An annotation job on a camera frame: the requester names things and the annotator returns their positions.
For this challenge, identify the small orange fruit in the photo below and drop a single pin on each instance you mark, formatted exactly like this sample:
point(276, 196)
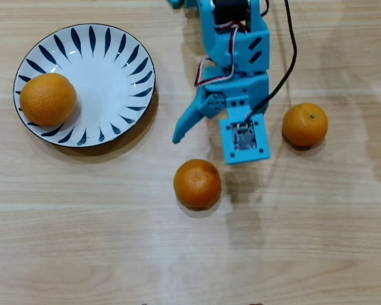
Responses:
point(304, 124)
point(197, 183)

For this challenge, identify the white plate with blue strokes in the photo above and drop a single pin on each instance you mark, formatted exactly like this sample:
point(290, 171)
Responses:
point(108, 89)

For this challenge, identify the large orange fruit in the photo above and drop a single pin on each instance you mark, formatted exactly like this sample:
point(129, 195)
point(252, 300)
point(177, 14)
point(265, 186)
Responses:
point(47, 100)

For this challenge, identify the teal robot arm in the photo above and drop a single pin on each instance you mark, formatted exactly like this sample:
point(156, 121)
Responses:
point(216, 38)

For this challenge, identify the teal robot base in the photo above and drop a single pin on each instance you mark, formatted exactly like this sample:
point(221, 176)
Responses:
point(175, 3)

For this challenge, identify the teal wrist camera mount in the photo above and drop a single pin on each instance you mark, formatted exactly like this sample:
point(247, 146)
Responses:
point(241, 152)

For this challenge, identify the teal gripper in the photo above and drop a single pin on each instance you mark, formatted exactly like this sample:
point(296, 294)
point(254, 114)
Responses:
point(214, 103)

